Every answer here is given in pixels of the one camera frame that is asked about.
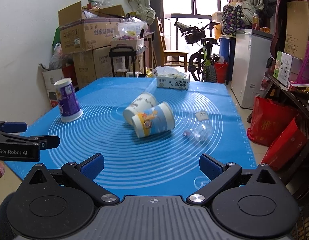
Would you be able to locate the dark wooden shelf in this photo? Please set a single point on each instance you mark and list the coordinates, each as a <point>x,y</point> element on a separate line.
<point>300,101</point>

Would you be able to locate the blue water barrel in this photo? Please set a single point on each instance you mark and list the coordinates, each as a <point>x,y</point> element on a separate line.
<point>224,47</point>

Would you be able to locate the black metal rack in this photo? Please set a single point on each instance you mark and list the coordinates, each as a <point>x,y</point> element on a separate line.
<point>126,52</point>

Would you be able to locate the blue sailboat paper cup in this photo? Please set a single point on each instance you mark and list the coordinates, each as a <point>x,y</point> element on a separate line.
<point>157,119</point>

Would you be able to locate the wooden chair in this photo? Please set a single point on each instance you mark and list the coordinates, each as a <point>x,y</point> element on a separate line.
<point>164,52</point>

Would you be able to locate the clear plastic storage bin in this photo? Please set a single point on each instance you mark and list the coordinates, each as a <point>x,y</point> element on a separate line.
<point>131,30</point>

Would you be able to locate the white tissue box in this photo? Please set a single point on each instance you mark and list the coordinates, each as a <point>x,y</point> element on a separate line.
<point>169,77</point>

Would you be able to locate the blue silicone baking mat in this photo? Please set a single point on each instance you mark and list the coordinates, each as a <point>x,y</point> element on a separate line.
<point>165,164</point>

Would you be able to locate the green white product box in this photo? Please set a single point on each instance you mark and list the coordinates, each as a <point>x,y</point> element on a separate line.
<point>287,68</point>

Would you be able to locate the red bucket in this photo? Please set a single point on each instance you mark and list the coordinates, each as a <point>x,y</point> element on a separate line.
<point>221,71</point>

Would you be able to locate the clear plastic cup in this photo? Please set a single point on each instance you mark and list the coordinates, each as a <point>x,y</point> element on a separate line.
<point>201,132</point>

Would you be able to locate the green black bicycle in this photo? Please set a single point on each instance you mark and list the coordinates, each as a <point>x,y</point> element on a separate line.
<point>202,63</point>

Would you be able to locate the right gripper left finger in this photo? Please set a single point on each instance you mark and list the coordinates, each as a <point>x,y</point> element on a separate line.
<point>81,176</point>

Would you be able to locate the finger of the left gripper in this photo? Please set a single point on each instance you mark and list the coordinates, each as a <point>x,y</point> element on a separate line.
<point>46,141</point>
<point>13,127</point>

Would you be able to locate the white ink-painting paper cup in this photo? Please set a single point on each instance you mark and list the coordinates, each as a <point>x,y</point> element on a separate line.
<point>143,102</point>

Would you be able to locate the purple paper cup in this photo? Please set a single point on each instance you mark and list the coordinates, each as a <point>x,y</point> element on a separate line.
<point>69,107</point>

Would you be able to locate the large open cardboard box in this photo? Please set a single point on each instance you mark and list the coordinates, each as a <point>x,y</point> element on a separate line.
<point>84,29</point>

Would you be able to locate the white chest freezer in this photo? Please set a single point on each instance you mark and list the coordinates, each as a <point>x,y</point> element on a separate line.
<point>252,50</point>

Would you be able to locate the tall cardboard box on shelf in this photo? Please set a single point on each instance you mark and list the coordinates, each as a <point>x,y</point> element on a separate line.
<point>297,29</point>

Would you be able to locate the lower stacked cardboard box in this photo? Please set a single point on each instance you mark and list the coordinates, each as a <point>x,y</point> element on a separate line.
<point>92,65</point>

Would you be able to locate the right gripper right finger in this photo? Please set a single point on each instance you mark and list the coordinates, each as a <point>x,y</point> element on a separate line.
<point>220,176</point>

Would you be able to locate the red flat box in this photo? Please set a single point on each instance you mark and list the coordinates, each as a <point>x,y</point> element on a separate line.
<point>287,144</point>

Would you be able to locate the floral fabric bag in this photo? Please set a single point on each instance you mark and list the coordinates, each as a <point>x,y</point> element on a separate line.
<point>232,19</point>

